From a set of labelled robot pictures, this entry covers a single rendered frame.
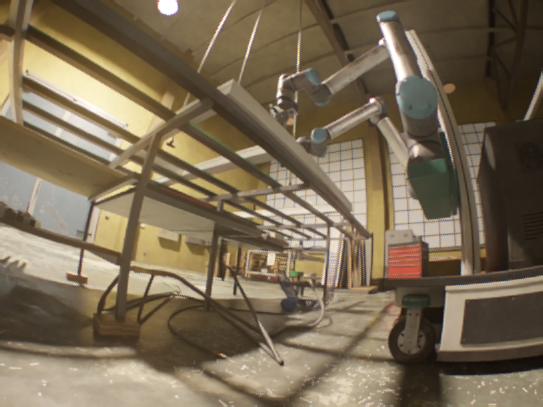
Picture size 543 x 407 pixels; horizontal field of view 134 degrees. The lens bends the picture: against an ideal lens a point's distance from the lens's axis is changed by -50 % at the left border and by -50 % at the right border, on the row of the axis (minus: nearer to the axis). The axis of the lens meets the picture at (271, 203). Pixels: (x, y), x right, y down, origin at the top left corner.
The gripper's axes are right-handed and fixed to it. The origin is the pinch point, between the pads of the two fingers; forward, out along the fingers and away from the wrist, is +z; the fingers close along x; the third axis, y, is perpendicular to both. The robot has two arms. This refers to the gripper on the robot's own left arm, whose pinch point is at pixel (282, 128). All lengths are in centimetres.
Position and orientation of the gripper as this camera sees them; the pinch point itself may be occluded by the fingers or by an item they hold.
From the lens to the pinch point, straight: 109.1
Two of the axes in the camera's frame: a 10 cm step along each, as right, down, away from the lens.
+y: -5.5, -3.0, -7.8
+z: -1.0, 9.5, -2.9
